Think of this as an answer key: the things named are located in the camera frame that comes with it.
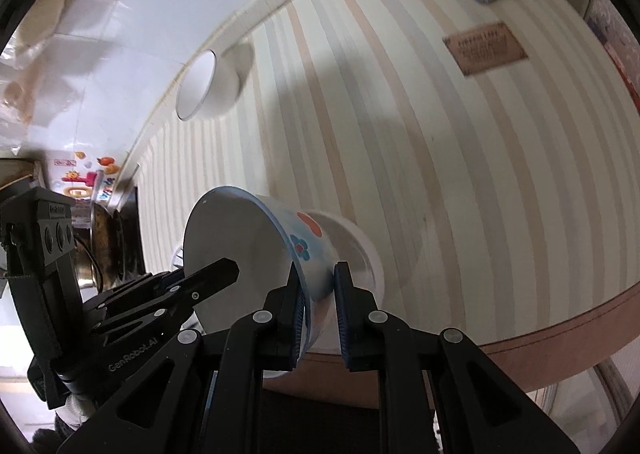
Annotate colourful wall stickers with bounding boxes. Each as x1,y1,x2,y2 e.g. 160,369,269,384
50,149,123,199

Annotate white bowl dark rim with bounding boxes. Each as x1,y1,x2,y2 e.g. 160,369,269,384
175,42,256,122

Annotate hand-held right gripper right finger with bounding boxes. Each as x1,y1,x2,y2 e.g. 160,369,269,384
333,261,581,454

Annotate white bowl red pattern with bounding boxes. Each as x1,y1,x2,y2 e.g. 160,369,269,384
300,210,386,360

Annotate clear plastic bag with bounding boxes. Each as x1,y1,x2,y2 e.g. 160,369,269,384
0,58,91,155

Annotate floral bowl blue rim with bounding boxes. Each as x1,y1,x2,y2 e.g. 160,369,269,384
182,186,336,380

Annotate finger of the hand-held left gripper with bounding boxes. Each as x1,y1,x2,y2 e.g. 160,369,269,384
80,258,241,323
65,305,195,377

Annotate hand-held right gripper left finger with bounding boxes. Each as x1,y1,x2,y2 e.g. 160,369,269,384
57,266,308,454

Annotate small brown tag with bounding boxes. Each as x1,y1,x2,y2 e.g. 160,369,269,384
442,22,529,77

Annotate striped cat print tablecloth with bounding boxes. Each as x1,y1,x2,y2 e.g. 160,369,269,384
135,0,640,407

